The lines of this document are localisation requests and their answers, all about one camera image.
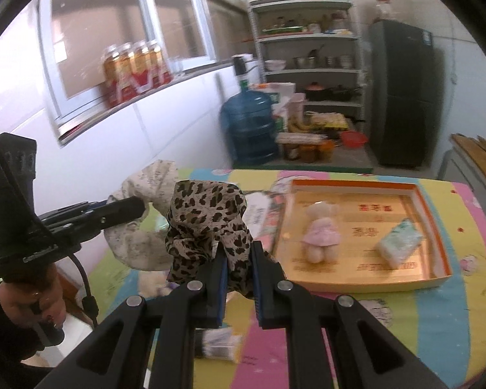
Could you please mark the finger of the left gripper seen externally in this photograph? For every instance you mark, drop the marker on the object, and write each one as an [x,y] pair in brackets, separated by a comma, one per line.
[83,221]

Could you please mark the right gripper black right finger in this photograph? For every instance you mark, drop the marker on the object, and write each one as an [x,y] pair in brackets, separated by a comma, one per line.
[267,273]

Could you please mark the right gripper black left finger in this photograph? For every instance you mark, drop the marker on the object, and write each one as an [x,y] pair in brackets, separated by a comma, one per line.
[211,306]

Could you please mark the white floral fabric scrunchie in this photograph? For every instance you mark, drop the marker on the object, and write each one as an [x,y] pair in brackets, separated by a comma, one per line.
[131,243]

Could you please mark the leopard print fabric scrunchie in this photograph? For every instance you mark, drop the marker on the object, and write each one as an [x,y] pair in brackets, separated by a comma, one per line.
[208,215]

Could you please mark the person's left hand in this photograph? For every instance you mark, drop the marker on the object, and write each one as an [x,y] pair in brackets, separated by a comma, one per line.
[25,305]

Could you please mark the white blue tissue packet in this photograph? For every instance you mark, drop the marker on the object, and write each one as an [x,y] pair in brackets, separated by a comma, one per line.
[218,344]

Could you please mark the cream plush toy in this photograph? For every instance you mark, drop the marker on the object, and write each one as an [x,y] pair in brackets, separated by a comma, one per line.
[152,284]

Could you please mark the pink dressed teddy bear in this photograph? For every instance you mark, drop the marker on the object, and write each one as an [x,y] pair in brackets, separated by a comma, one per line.
[322,237]

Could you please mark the orange cardboard tray box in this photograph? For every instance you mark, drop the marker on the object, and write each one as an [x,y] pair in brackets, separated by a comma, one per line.
[362,213]

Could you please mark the green white tissue pack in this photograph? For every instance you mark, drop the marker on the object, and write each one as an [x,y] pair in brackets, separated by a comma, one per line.
[399,243]

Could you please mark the orange drink bottles pack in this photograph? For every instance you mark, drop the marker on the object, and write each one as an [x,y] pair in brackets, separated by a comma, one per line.
[133,69]

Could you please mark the blue water jug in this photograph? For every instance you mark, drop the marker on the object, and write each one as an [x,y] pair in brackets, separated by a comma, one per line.
[247,122]

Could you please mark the red plastic basket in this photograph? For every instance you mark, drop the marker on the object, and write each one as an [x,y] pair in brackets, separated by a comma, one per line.
[353,139]

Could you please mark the white metal storage shelf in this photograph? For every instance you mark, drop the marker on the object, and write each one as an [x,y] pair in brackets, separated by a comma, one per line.
[317,46]

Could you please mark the dark grey refrigerator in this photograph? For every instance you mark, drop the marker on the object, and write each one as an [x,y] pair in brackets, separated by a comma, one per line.
[403,92]

